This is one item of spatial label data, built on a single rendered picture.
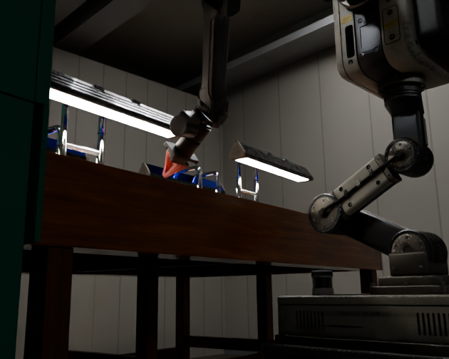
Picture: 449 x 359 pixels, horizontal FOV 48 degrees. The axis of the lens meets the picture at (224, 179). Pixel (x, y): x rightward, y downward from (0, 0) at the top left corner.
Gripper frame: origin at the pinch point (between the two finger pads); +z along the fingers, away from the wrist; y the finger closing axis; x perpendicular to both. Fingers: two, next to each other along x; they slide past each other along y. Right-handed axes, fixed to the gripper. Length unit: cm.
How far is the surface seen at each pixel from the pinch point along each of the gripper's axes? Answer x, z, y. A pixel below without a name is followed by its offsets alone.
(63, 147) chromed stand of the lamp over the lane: -29.2, 17.2, 14.1
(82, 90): -26.7, -5.0, 20.9
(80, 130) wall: -176, 94, -99
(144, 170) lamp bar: -64, 42, -59
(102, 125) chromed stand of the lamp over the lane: -38.0, 10.3, -1.1
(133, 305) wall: -79, 166, -146
